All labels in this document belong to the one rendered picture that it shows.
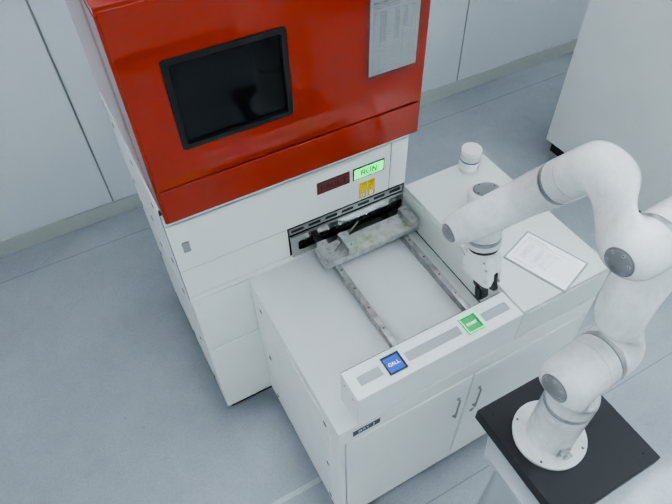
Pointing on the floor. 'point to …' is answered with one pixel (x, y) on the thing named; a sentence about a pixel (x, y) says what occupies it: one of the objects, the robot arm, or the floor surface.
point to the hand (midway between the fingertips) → (481, 291)
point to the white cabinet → (406, 410)
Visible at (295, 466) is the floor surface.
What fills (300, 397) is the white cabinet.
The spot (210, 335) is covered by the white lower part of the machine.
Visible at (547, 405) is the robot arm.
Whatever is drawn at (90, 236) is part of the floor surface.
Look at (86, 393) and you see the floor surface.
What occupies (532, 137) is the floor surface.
